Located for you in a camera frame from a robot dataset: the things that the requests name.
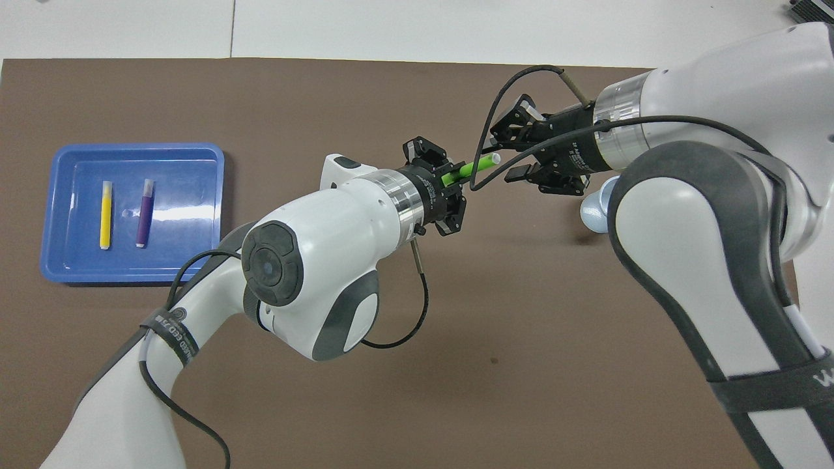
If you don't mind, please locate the yellow pen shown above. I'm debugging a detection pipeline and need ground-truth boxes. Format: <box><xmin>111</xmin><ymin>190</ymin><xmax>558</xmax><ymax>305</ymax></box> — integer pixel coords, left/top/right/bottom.
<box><xmin>99</xmin><ymin>180</ymin><xmax>113</xmax><ymax>250</ymax></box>

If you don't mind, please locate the clear plastic cup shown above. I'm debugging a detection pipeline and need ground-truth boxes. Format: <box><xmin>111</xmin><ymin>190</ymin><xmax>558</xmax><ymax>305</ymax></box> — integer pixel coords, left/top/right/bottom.
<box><xmin>580</xmin><ymin>176</ymin><xmax>620</xmax><ymax>233</ymax></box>

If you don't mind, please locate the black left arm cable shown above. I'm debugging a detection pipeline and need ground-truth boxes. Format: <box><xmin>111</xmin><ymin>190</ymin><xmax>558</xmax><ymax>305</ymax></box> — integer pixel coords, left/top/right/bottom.
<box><xmin>138</xmin><ymin>238</ymin><xmax>429</xmax><ymax>469</ymax></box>

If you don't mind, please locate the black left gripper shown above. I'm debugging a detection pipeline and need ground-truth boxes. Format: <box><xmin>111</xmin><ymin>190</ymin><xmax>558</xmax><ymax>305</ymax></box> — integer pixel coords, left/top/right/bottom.
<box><xmin>397</xmin><ymin>136</ymin><xmax>467</xmax><ymax>236</ymax></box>

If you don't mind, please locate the green pen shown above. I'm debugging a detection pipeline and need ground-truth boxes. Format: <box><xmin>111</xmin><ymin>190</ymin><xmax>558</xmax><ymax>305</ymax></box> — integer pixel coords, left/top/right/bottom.
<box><xmin>440</xmin><ymin>153</ymin><xmax>502</xmax><ymax>186</ymax></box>

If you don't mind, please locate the purple pen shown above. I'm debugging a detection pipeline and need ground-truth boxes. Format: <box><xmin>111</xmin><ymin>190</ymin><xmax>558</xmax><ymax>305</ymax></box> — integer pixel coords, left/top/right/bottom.
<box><xmin>136</xmin><ymin>179</ymin><xmax>156</xmax><ymax>249</ymax></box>

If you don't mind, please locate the grey ribbed device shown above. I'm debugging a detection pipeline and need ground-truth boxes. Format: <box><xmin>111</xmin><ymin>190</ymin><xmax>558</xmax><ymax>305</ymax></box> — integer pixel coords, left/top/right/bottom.
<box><xmin>787</xmin><ymin>0</ymin><xmax>834</xmax><ymax>25</ymax></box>

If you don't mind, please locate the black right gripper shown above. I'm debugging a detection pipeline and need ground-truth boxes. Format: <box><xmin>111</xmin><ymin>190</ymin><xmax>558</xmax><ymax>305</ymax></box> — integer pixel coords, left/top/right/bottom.
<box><xmin>490</xmin><ymin>94</ymin><xmax>620</xmax><ymax>196</ymax></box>

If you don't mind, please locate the brown table mat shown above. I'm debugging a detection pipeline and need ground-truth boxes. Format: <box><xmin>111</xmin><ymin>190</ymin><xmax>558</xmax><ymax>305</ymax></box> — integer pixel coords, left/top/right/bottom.
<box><xmin>0</xmin><ymin>57</ymin><xmax>820</xmax><ymax>469</ymax></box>

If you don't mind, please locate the blue plastic tray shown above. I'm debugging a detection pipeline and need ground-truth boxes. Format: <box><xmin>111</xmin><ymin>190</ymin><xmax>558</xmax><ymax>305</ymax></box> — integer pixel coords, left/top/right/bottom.
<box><xmin>40</xmin><ymin>143</ymin><xmax>225</xmax><ymax>285</ymax></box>

